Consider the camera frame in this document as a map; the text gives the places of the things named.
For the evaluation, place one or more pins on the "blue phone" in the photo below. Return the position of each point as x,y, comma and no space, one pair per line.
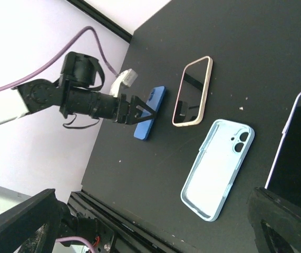
154,101

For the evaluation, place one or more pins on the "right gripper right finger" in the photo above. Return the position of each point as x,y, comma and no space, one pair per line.
276,222

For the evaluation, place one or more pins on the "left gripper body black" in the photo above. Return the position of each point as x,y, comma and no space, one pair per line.
124,110

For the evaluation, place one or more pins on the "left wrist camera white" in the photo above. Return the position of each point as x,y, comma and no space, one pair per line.
123,81

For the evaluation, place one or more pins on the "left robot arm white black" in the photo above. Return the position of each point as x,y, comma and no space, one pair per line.
74,92

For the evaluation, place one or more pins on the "light blue phone case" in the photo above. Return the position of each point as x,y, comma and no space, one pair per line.
215,168

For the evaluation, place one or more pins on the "lavender phone case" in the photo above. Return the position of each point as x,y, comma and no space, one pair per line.
283,137

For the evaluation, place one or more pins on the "left black frame post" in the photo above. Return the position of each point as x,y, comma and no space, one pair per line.
102,19

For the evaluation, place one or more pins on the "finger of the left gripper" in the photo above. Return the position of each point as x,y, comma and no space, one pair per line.
141,111

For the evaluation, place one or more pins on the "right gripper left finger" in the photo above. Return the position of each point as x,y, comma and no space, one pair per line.
31,226

